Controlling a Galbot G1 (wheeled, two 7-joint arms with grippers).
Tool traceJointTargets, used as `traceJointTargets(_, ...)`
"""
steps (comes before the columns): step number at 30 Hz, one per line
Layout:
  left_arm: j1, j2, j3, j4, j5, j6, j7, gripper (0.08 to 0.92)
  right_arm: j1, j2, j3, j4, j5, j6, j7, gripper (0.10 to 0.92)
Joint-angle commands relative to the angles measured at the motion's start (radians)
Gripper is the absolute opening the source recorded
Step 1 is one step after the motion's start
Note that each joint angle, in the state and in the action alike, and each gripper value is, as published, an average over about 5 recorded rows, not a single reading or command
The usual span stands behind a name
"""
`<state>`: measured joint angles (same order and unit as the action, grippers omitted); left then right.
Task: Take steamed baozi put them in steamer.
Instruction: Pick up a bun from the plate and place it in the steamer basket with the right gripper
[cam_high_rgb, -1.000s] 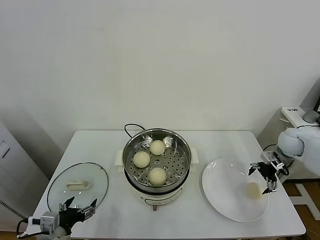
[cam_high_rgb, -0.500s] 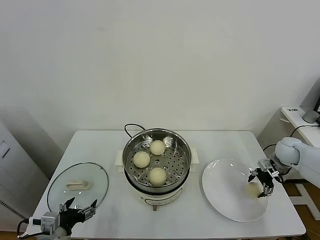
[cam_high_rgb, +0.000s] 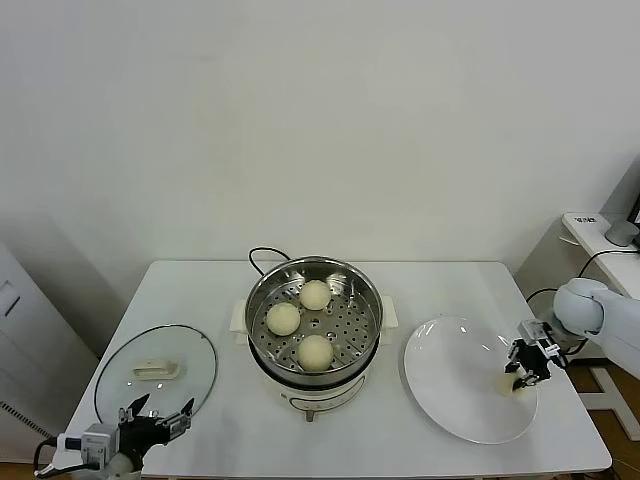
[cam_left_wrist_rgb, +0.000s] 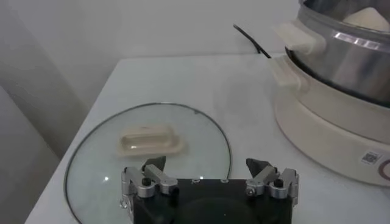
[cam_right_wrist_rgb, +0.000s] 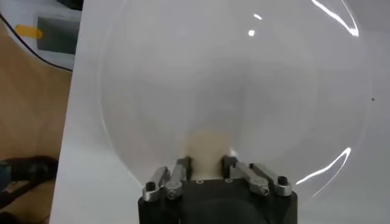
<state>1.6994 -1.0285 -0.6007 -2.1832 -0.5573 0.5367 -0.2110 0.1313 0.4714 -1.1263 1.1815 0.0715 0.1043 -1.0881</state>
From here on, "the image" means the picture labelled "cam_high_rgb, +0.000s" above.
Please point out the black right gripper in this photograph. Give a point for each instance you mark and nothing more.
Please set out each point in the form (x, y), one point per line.
(532, 360)

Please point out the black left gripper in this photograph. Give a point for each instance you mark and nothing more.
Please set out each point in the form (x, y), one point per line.
(144, 434)

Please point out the white steamed baozi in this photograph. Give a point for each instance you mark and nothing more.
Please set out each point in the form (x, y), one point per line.
(505, 384)
(315, 295)
(283, 319)
(315, 352)

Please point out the round glass pot lid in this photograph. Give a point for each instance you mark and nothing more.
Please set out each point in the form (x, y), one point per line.
(155, 371)

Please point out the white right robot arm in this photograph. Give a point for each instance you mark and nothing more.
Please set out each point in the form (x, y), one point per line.
(595, 310)

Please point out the stainless steel steamer basket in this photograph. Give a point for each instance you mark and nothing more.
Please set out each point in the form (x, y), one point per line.
(350, 320)

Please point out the white round plate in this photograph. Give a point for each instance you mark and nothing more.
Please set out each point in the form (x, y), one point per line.
(450, 375)

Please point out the white side desk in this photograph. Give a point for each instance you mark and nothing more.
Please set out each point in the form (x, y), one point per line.
(615, 270)

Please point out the white cabinet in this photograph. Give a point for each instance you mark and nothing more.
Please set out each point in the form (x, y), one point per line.
(30, 340)

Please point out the white electric cooker base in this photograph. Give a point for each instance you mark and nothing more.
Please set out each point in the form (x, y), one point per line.
(320, 395)

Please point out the grey monitor stand base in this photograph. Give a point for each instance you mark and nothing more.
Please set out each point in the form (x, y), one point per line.
(619, 233)

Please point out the dark computer monitor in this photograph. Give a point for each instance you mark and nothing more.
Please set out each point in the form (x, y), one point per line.
(635, 210)

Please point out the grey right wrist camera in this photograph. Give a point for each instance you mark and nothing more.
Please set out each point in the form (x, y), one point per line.
(532, 331)

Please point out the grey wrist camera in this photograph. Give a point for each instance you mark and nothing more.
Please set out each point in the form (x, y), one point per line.
(95, 442)
(532, 331)

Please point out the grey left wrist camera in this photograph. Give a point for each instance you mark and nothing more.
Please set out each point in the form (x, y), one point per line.
(95, 442)

